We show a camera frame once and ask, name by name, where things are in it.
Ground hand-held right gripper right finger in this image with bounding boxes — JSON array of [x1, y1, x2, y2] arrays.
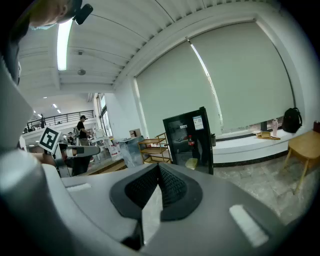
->
[[143, 162, 289, 256]]

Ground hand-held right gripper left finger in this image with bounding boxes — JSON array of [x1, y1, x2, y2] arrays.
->
[[42, 162, 161, 252]]

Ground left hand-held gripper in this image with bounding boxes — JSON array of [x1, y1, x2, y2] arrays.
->
[[38, 126, 101, 176]]

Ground black glass-door cabinet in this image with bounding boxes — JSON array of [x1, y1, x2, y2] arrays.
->
[[162, 106, 215, 176]]

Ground person's left forearm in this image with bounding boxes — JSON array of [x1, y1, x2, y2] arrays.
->
[[30, 151, 57, 167]]

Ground black metal railing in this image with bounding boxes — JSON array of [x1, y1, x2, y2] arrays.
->
[[26, 109, 95, 131]]

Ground plastic-wrapped grey cabinet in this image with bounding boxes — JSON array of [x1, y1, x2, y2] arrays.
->
[[118, 136, 145, 169]]

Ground yellow food box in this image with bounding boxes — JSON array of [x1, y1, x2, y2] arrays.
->
[[185, 157, 199, 171]]

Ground wooden shelf rack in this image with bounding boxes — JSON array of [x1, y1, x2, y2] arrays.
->
[[137, 132, 172, 165]]

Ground white window ledge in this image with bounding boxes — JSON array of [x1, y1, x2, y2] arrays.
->
[[211, 127, 315, 166]]

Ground wooden dustpan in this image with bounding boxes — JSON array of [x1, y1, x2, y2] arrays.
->
[[255, 131, 281, 141]]

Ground grey roller blind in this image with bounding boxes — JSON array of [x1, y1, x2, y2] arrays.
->
[[190, 20, 296, 131], [134, 40, 223, 139]]

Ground long ceiling light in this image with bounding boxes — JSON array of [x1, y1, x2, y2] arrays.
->
[[56, 18, 74, 72]]

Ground wooden stool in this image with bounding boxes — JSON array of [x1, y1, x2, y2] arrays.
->
[[281, 129, 320, 195]]

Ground black backpack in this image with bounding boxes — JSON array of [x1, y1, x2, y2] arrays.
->
[[282, 107, 303, 134]]

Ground black printed t-shirt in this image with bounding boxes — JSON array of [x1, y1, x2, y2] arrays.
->
[[0, 23, 30, 86]]

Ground person's head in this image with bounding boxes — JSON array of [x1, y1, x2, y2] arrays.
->
[[28, 0, 83, 29]]

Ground black head camera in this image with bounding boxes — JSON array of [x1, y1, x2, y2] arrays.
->
[[72, 3, 94, 26]]

